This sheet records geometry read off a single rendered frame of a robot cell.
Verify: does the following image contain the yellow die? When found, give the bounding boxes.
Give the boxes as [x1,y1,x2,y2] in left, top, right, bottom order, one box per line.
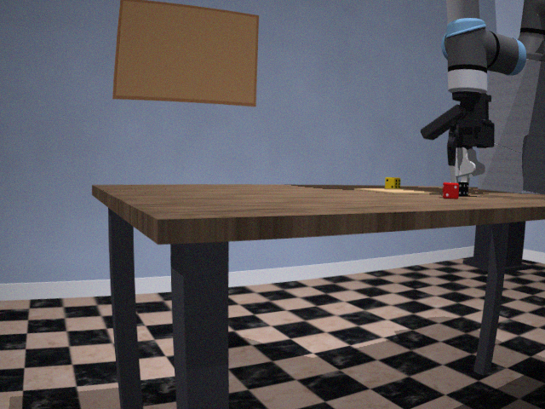
[385,177,400,189]

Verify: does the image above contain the red die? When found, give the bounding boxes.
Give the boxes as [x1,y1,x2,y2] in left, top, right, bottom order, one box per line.
[443,182,459,199]

